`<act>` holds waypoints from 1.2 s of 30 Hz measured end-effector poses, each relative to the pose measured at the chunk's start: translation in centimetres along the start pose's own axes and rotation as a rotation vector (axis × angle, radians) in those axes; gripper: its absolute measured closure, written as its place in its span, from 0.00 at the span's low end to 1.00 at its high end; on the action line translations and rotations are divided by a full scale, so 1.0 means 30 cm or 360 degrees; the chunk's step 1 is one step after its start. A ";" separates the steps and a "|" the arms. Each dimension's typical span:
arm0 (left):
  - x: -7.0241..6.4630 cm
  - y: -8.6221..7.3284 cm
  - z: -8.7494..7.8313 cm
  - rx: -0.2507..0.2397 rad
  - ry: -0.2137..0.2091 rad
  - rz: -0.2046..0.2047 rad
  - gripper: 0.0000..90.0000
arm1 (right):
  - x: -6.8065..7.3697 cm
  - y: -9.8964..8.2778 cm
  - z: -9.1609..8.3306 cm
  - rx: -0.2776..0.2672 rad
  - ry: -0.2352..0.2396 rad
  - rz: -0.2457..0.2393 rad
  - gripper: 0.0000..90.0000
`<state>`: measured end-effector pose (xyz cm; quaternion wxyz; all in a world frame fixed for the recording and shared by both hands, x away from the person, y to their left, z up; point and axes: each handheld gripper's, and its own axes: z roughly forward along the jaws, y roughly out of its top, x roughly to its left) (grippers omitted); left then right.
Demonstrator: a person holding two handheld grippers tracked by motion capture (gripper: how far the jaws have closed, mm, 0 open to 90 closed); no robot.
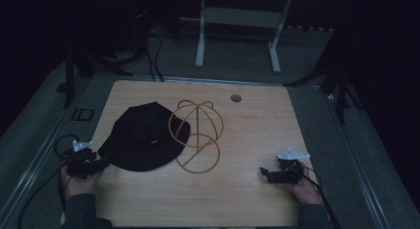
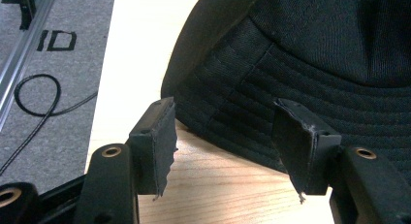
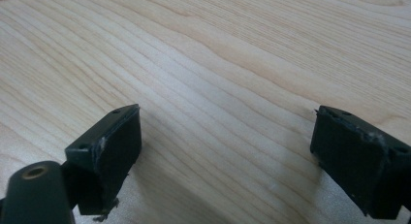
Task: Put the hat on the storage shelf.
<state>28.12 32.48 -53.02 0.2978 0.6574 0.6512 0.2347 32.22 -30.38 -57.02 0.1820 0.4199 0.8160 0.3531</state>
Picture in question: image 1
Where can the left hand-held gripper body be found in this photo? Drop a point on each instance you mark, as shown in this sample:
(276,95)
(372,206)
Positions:
(81,161)

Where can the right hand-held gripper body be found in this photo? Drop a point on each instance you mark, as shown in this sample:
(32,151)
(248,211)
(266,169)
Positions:
(289,169)

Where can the person's left hand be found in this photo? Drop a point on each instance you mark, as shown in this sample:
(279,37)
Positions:
(78,185)

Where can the person's right hand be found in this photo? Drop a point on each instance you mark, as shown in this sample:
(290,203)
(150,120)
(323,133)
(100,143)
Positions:
(305,187)

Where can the white metal table frame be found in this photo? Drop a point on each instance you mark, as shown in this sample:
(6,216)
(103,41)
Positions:
(239,21)

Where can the black bucket hat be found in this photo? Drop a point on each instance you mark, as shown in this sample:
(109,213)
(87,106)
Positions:
(145,137)

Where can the black tripod stand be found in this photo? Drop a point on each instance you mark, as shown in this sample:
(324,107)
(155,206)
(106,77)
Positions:
(95,62)
(333,77)

